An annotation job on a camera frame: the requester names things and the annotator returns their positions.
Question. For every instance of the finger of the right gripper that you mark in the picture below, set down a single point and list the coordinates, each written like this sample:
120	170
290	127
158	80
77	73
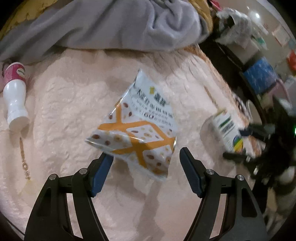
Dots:
257	130
246	160

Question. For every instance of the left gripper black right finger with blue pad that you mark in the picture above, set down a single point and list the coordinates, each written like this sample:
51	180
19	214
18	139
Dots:
242	218

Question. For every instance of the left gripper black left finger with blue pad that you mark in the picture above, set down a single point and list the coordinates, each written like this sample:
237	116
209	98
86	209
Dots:
50	219

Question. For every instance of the green white medicine box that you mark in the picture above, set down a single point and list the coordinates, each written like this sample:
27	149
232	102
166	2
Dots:
228	131

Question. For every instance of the white orange snack bag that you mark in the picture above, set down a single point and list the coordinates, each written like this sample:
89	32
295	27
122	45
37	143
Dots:
140	130

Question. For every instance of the beige trash bin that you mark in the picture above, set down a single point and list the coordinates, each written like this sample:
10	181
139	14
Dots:
253	113

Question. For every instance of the blue storage box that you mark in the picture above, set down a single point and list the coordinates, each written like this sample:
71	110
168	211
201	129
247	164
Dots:
261	76

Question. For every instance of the white plastic bag on chair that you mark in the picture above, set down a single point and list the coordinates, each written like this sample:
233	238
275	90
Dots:
234	28

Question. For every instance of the pink quilted bed cover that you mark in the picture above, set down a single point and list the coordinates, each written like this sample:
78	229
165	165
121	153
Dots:
68	96

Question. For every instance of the white bottle pink cap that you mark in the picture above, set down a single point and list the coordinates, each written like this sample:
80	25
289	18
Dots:
14	94

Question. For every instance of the grey folded blanket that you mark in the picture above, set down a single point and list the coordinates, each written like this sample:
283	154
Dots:
135	25

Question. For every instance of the pink small pouch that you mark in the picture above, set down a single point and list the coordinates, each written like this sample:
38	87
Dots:
3	67

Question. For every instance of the yellow embroidered pillow cover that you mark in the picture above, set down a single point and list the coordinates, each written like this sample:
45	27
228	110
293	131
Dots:
14	13

